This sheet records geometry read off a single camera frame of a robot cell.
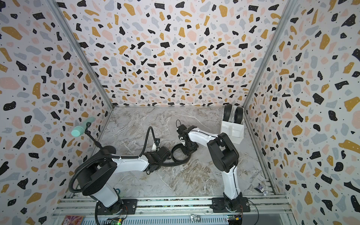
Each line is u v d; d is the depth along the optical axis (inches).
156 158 27.7
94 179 17.2
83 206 29.4
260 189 30.7
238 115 41.4
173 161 35.5
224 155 20.7
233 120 43.1
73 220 26.9
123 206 28.5
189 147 32.2
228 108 42.6
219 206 29.1
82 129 26.4
